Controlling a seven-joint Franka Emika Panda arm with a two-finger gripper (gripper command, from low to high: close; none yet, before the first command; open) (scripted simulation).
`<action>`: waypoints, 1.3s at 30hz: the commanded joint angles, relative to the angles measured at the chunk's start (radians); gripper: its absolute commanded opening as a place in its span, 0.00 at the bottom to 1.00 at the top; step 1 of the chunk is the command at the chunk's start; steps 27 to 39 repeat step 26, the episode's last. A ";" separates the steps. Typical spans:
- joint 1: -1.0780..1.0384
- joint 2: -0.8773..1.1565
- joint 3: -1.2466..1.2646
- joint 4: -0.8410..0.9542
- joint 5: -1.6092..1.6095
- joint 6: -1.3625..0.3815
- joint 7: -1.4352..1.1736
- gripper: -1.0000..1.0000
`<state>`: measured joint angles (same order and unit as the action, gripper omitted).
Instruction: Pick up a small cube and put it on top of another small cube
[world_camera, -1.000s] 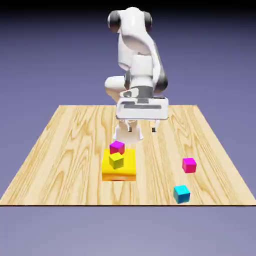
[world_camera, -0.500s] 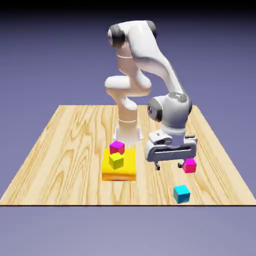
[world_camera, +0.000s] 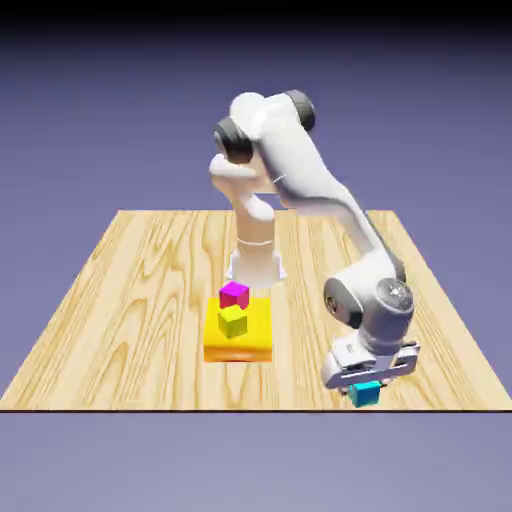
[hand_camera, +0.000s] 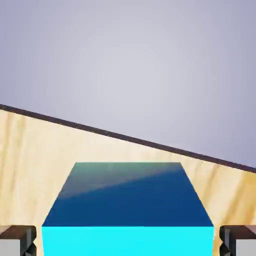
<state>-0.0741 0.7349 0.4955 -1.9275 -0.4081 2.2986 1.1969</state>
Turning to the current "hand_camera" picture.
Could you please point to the small cyan cube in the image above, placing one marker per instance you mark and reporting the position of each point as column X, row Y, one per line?
column 128, row 210

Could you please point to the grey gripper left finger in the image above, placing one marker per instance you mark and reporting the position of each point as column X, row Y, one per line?
column 18, row 240

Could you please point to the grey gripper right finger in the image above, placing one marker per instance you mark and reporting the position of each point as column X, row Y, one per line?
column 238, row 240

